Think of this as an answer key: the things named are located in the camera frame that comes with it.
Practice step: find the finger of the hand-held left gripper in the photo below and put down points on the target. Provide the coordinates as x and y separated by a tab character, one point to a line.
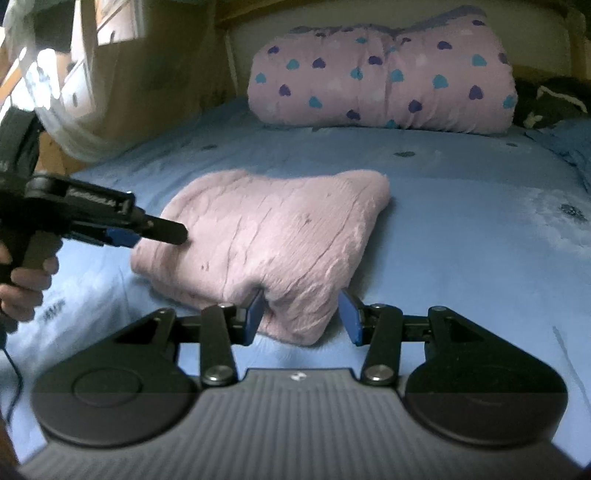
164	230
121	238

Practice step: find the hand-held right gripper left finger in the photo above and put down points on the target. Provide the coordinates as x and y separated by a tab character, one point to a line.
256	318

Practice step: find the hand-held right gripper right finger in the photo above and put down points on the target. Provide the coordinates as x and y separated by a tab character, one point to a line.
351	319

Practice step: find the pink fleece garment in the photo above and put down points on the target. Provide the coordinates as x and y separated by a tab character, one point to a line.
277	230

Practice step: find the person's left hand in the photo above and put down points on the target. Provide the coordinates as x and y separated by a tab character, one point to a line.
23	295

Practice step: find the white sheer cloth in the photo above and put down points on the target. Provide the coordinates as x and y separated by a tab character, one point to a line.
78	129

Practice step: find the blue dandelion-print bed sheet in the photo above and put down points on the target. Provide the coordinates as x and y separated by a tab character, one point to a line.
461	258

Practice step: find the pink heart-print folded quilt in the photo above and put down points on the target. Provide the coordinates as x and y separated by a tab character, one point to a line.
369	78

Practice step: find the blue dandelion-print pillow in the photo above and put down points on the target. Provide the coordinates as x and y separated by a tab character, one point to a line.
568	143

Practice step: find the dark cloth with white trim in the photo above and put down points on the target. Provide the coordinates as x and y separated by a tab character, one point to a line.
554	101

